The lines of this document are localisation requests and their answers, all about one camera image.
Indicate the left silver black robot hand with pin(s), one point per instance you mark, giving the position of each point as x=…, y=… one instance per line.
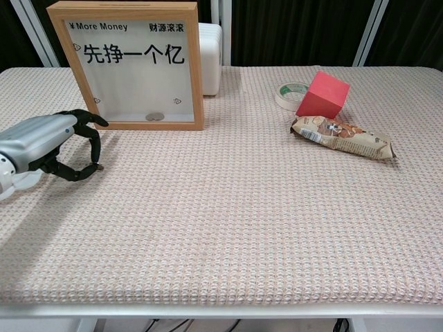
x=34, y=138

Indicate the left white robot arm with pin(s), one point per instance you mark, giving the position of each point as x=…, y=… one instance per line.
x=6, y=169

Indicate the white flower-shaped paint palette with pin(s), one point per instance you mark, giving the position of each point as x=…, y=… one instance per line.
x=29, y=180

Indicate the white foam box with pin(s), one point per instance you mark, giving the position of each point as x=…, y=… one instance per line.
x=209, y=58

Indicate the pink waffle-weave tablecloth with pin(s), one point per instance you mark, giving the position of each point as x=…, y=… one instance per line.
x=221, y=214

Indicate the beige masking tape roll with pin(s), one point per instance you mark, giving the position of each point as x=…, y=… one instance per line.
x=283, y=100

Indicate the black curtain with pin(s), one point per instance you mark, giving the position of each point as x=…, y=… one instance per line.
x=294, y=31

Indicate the red cube block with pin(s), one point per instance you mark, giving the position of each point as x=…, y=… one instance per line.
x=320, y=100

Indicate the brown snack packet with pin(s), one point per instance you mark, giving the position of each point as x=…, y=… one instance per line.
x=346, y=138

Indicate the silver metal frame post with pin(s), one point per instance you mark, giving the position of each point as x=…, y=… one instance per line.
x=38, y=34
x=372, y=31
x=225, y=14

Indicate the wooden frame money box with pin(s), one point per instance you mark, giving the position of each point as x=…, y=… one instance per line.
x=194, y=69

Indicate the white table frame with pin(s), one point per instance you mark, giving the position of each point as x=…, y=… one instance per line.
x=221, y=311

